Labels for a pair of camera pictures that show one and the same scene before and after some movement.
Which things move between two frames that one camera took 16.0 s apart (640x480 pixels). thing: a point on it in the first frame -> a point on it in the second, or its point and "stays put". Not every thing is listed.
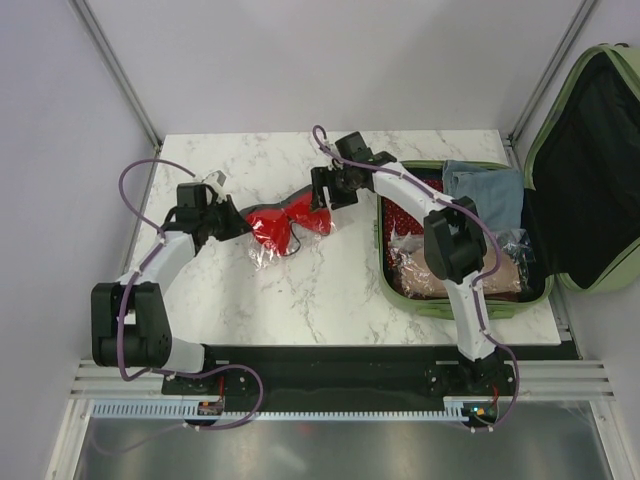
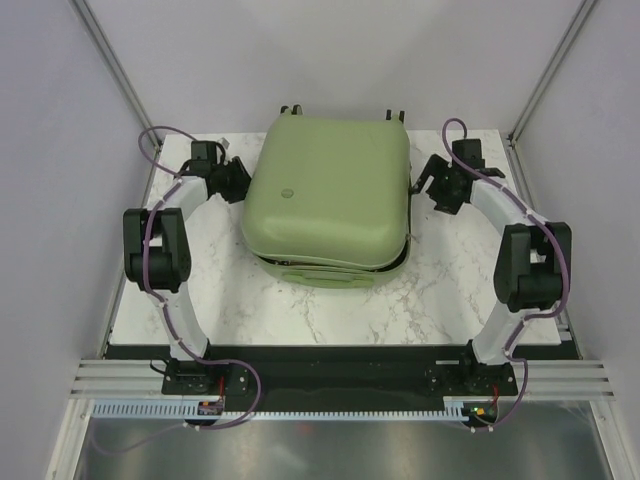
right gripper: x=323 y=177 -> x=436 y=167
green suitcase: x=580 y=187 -> x=326 y=200
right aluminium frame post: x=577 y=22 stays put
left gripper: x=237 y=225 -> x=243 y=177
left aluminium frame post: x=101 y=43 stays put
